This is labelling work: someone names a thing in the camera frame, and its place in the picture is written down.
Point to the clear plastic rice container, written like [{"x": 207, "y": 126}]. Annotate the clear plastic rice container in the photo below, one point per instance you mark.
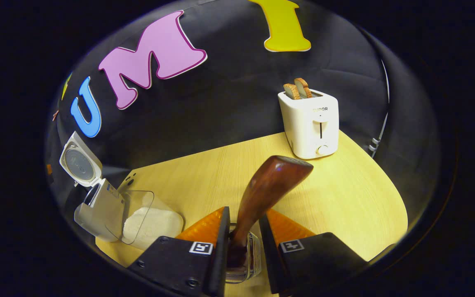
[{"x": 138, "y": 206}]

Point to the copper backdrop clip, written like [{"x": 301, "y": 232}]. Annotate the copper backdrop clip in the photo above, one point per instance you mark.
[{"x": 55, "y": 115}]

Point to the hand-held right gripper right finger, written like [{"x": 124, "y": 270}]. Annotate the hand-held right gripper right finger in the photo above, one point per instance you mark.
[{"x": 316, "y": 260}]

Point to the black backdrop cloth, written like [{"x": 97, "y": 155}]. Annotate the black backdrop cloth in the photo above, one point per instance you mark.
[{"x": 237, "y": 95}]

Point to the white toaster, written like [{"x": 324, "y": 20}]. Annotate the white toaster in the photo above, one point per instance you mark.
[{"x": 307, "y": 128}]

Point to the brown toast slice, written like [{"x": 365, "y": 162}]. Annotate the brown toast slice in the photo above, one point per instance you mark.
[
  {"x": 292, "y": 91},
  {"x": 303, "y": 87}
]

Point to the white rice cooker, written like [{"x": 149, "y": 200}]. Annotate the white rice cooker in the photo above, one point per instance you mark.
[{"x": 101, "y": 210}]

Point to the white rice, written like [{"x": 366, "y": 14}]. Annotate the white rice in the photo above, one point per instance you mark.
[{"x": 155, "y": 225}]

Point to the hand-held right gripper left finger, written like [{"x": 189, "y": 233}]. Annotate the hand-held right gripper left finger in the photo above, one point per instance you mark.
[{"x": 179, "y": 260}]

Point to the clear chopstick holder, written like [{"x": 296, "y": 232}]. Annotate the clear chopstick holder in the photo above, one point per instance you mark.
[{"x": 254, "y": 255}]

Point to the brown wooden spoon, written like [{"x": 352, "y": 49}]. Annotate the brown wooden spoon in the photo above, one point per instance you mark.
[{"x": 266, "y": 189}]

